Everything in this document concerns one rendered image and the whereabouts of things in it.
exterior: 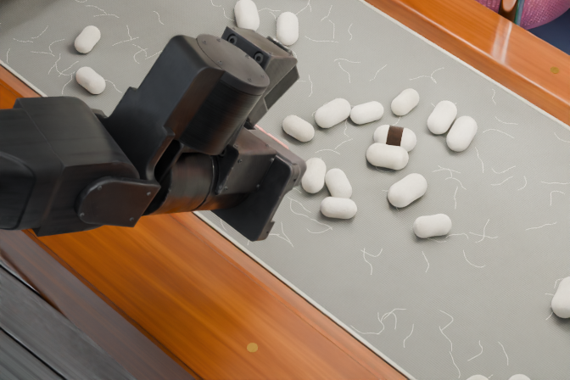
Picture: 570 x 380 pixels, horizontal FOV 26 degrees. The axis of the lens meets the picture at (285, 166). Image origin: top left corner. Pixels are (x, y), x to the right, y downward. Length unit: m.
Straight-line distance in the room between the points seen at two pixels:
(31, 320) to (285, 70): 0.37
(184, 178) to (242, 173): 0.06
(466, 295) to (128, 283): 0.27
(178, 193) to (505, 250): 0.33
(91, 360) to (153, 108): 0.34
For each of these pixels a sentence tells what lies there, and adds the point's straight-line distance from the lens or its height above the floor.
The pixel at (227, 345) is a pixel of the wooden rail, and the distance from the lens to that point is 0.96.
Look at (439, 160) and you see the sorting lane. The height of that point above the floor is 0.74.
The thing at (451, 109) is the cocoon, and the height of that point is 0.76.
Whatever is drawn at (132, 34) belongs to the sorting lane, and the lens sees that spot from 1.21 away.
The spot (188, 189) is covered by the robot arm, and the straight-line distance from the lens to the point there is 0.83.
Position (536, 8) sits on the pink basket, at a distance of 1.28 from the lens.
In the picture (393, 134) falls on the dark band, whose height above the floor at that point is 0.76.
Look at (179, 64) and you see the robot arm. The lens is 0.78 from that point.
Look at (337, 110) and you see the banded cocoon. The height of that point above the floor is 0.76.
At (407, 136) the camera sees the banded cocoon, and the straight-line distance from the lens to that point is 1.09.
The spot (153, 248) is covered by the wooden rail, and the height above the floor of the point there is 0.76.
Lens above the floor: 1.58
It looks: 51 degrees down
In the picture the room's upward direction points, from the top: straight up
